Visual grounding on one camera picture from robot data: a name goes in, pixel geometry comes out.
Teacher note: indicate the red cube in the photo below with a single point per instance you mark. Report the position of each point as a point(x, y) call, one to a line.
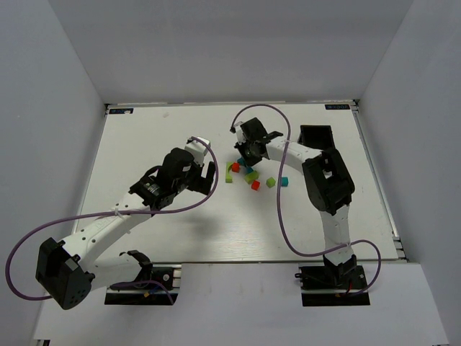
point(255, 185)
point(235, 167)

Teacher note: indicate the red cube front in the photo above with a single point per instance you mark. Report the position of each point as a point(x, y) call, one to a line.
point(255, 185)

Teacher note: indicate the right blue corner label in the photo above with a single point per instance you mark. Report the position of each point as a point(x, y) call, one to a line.
point(337, 106)

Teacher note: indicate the left blue corner label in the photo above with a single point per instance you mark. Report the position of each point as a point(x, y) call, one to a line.
point(121, 111)

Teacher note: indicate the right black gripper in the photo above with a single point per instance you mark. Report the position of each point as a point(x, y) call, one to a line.
point(250, 153)

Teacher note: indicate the green arch block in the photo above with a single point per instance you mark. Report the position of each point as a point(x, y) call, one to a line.
point(228, 176)

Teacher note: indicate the black plastic box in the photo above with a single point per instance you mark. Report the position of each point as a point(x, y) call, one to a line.
point(316, 136)

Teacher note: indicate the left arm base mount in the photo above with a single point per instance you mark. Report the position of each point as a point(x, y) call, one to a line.
point(160, 287)

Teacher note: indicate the green cube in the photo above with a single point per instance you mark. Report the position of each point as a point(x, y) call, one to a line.
point(271, 182)

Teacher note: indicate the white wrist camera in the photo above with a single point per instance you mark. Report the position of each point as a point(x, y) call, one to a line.
point(236, 129)
point(198, 149)

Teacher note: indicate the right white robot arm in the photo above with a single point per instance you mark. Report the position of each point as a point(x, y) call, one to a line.
point(328, 182)

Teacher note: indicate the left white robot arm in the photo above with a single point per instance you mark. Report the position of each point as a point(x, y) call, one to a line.
point(70, 269)

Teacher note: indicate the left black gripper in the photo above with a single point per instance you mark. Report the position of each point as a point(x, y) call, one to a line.
point(201, 176)

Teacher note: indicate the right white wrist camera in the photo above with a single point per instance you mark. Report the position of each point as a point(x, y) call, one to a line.
point(236, 129)

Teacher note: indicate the teal cube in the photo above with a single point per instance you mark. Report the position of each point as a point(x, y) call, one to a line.
point(284, 181)

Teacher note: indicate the teal arch block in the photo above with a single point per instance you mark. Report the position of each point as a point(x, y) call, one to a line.
point(243, 164)

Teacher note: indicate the blue corner label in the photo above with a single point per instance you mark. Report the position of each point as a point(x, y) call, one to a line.
point(337, 106)
point(121, 111)

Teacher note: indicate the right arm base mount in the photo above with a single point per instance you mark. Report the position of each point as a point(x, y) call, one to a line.
point(317, 290)

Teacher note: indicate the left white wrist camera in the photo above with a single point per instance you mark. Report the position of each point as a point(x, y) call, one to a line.
point(198, 149)

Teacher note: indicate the green rectangular block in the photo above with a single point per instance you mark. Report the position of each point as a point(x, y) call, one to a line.
point(250, 177)

